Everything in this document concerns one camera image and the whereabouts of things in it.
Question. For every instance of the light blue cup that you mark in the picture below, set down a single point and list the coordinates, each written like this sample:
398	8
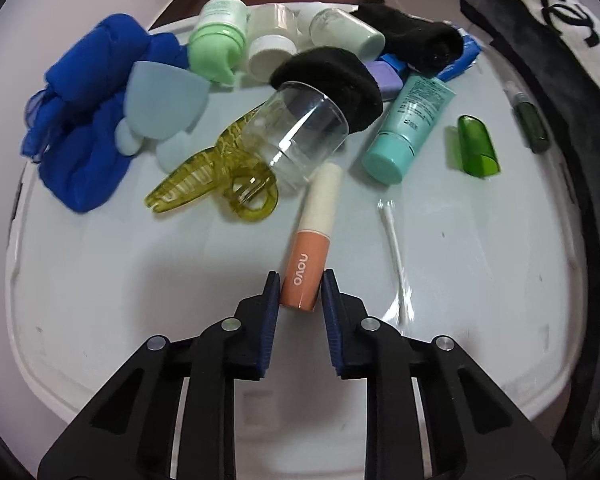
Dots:
165	105

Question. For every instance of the purple small case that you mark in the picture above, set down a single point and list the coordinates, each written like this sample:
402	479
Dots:
390	76

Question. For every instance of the white jar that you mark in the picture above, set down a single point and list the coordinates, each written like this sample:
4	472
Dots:
270	57

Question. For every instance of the blue packet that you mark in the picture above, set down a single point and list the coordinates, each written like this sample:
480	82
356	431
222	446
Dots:
462	60

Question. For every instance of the clear glass cup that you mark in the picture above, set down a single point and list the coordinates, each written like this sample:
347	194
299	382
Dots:
300	140

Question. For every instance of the clear plastic wrapper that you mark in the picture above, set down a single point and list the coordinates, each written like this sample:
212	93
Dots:
275	17

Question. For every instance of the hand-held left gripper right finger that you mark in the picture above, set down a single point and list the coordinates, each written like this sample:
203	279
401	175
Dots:
332	330

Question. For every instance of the black fuzzy sock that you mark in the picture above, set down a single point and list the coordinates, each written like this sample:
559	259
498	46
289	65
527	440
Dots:
340	77

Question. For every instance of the dark green spray bottle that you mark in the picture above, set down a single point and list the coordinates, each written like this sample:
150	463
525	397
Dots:
530	125

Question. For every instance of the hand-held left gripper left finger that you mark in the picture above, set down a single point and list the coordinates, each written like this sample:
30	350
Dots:
269	330

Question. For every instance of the green translucent cap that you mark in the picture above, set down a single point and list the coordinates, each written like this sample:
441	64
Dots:
477	147

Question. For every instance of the blue cloth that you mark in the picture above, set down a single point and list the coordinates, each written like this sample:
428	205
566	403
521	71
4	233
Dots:
85	110

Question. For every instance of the white plastic storage box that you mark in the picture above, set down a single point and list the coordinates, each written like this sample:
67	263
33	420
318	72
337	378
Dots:
130	285

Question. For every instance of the yellow hair claw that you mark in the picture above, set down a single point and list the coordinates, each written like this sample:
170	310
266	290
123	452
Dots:
195	180

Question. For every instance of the teal tube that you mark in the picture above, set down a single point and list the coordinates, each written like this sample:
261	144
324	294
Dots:
410	120

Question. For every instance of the white cotton swab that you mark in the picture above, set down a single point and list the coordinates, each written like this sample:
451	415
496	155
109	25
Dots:
394	245

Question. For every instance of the peach lip gloss tube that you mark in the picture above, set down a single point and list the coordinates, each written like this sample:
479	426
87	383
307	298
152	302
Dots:
307	255

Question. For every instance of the green bottle white label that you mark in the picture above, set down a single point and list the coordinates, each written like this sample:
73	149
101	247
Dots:
215	50

